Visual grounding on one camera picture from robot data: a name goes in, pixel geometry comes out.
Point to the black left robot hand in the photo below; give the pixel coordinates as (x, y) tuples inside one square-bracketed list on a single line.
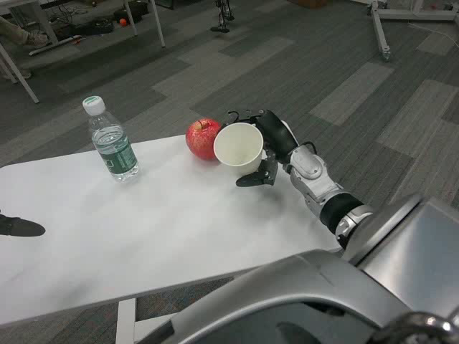
[(18, 227)]

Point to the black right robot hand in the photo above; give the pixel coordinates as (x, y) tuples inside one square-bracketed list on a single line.
[(278, 130)]

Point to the white paper cup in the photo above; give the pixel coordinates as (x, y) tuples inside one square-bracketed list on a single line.
[(238, 147)]

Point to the red apple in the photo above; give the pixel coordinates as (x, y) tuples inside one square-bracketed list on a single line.
[(199, 141)]

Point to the black metal stand legs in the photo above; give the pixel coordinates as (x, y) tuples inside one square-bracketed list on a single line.
[(221, 21)]

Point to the clear plastic water bottle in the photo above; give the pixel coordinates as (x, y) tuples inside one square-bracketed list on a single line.
[(114, 150)]

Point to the slanted white desk leg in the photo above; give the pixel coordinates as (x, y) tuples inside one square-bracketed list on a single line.
[(19, 77)]

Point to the thin white desk leg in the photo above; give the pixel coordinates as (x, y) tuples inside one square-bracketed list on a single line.
[(131, 19), (157, 27)]

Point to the silver robot chest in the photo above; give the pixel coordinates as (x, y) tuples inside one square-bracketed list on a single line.
[(322, 286)]

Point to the small orange ball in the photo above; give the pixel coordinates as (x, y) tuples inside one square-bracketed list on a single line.
[(124, 22)]

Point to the white desk leg with foot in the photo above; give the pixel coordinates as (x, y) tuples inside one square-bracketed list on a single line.
[(50, 39)]

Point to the person's leg with shoe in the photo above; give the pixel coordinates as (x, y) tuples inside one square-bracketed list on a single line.
[(18, 33)]

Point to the black bag on floor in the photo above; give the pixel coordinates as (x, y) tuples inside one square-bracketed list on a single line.
[(98, 28)]

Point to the white wheeled stand frame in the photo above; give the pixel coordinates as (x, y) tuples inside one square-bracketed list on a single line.
[(379, 30)]

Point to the white table leg frame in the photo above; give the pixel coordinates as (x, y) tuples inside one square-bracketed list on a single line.
[(125, 322)]

